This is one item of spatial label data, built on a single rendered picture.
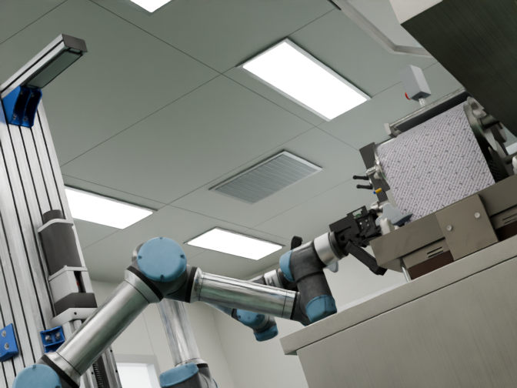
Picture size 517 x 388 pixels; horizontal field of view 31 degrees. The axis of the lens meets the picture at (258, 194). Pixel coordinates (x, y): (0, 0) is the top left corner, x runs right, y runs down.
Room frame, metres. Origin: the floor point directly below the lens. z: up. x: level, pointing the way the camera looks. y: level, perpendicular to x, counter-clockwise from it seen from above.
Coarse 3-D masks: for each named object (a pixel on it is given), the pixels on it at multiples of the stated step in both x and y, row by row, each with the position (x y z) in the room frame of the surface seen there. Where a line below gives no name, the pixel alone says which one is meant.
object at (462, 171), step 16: (464, 144) 2.08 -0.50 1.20; (432, 160) 2.11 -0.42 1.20; (448, 160) 2.10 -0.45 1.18; (464, 160) 2.09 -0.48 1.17; (480, 160) 2.07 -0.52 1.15; (400, 176) 2.15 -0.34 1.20; (416, 176) 2.13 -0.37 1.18; (432, 176) 2.12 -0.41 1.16; (448, 176) 2.10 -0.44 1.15; (464, 176) 2.09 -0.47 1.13; (480, 176) 2.08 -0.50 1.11; (400, 192) 2.15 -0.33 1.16; (416, 192) 2.14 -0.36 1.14; (432, 192) 2.12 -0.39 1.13; (448, 192) 2.11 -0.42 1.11; (464, 192) 2.10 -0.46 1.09; (400, 208) 2.16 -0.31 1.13; (416, 208) 2.14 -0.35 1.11; (432, 208) 2.13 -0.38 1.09
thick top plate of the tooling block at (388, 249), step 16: (512, 176) 1.86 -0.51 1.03; (480, 192) 1.89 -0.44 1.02; (496, 192) 1.88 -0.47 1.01; (512, 192) 1.86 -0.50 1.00; (496, 208) 1.88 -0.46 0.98; (416, 224) 1.95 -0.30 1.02; (432, 224) 1.94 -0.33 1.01; (384, 240) 1.98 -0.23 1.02; (400, 240) 1.97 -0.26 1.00; (416, 240) 1.95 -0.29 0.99; (432, 240) 1.94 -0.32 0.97; (384, 256) 1.98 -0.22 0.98; (400, 256) 1.97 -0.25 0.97; (400, 272) 2.12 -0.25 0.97
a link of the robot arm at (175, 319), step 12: (168, 300) 2.80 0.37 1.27; (168, 312) 2.80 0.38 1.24; (180, 312) 2.81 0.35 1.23; (168, 324) 2.80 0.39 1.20; (180, 324) 2.80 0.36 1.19; (168, 336) 2.81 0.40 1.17; (180, 336) 2.80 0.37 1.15; (192, 336) 2.83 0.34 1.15; (180, 348) 2.80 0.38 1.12; (192, 348) 2.81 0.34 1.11; (180, 360) 2.80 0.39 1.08; (192, 360) 2.80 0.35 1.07; (204, 372) 2.81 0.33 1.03; (216, 384) 2.87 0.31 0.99
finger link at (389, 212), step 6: (390, 204) 2.13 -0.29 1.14; (384, 210) 2.14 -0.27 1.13; (390, 210) 2.14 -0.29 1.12; (384, 216) 2.15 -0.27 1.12; (390, 216) 2.14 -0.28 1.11; (396, 216) 2.13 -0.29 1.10; (402, 216) 2.12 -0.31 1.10; (408, 216) 2.13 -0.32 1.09; (378, 222) 2.16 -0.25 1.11; (396, 222) 2.13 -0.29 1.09; (402, 222) 2.14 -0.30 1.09
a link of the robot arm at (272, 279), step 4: (272, 272) 2.77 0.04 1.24; (276, 272) 2.77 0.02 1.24; (268, 276) 2.76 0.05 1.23; (272, 276) 2.76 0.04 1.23; (276, 276) 2.76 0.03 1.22; (268, 280) 2.76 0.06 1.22; (272, 280) 2.76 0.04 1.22; (276, 280) 2.76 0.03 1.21; (280, 280) 2.76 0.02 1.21; (268, 284) 2.76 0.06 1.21; (272, 284) 2.76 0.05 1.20; (276, 284) 2.76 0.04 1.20; (280, 284) 2.76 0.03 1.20; (280, 288) 2.77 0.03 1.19
